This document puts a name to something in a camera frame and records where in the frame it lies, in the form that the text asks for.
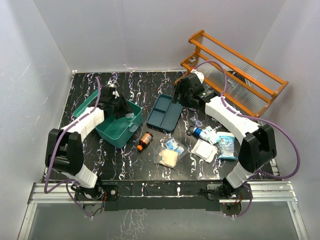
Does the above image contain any white bottle green label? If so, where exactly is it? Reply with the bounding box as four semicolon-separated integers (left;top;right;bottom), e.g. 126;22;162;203
125;112;135;121

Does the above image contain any blue divided tray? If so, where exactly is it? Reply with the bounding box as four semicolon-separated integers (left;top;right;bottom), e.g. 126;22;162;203
147;94;183;133

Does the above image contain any teal medicine kit box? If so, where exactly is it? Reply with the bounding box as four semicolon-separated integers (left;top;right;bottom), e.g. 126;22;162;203
69;90;142;149

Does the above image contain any amber medicine bottle orange cap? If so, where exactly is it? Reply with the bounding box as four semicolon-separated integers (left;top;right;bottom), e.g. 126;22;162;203
136;132;153;152

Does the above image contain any blue cotton swab bag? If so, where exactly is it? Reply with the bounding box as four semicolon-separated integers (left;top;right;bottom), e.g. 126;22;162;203
217;131;237;160

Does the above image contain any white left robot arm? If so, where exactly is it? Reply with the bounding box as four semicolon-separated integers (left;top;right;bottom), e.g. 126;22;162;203
44;84;134;200

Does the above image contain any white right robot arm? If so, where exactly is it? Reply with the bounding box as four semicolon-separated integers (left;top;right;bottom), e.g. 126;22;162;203
172;71;277;199

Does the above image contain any clear tape roll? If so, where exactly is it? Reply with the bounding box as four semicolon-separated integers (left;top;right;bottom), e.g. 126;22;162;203
195;120;203;128

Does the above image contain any blue labelled spray bottle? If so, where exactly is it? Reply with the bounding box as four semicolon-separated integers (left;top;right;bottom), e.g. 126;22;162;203
186;126;210;141

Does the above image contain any blue bandage packets bag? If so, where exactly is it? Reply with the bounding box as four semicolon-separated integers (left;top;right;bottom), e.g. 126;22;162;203
165;137;188;159

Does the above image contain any white gauze pack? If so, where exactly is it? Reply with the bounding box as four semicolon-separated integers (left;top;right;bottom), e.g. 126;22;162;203
191;139;218;164

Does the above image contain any orange wooden shelf rack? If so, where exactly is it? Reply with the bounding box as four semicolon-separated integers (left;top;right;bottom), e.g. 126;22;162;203
181;29;288;117

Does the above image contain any cotton balls clear bag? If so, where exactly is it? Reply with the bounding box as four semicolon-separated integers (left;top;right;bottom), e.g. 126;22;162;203
153;146;179;169

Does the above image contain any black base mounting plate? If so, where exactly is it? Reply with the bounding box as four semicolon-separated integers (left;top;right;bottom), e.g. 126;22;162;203
102;180;221;212

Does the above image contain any aluminium frame rail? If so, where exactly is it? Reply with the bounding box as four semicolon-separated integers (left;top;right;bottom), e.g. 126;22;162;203
18;180;308;240

